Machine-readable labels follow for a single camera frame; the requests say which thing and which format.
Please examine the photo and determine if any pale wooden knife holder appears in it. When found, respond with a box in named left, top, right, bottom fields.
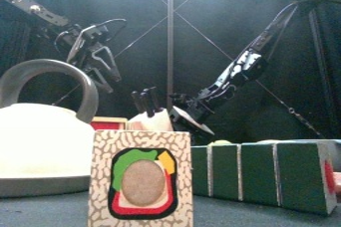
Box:
left=125, top=107, right=175, bottom=132

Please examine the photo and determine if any green and yellow toy vegetable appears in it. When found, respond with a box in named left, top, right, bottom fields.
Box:
left=205, top=139, right=233, bottom=147

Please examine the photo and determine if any black handled toy knife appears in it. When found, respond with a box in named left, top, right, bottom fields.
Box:
left=138, top=91, right=157, bottom=118
left=148, top=86, right=164, bottom=112
left=130, top=91, right=146, bottom=115

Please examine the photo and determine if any white patterned sushi piece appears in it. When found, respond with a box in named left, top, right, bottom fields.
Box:
left=86, top=129, right=193, bottom=227

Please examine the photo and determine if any dark green sliced maki roll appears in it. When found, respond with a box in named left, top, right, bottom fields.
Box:
left=189, top=140, right=338, bottom=216

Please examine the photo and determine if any thin metal frame pole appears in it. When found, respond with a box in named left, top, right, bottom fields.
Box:
left=167, top=0, right=173, bottom=110

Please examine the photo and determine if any thin diagonal brace cord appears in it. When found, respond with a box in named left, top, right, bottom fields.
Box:
left=129, top=0, right=323, bottom=137
left=54, top=0, right=223, bottom=107

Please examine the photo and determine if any white kettle with grey handle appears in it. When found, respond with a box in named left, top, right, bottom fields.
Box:
left=0, top=58, right=100, bottom=199

